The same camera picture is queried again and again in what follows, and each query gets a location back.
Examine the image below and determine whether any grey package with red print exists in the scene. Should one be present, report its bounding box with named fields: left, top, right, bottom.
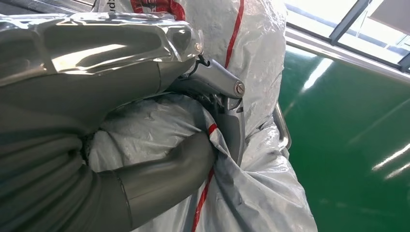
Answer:
left=88, top=0, right=318, bottom=232

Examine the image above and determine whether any green conveyor belt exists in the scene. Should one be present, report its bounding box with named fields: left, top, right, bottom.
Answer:
left=278, top=44, right=410, bottom=232

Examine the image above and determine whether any silver conveyor side rail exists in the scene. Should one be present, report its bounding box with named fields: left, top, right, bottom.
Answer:
left=285, top=27, right=410, bottom=84

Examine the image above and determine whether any dark window frame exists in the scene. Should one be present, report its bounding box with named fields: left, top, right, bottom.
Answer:
left=284, top=0, right=410, bottom=73

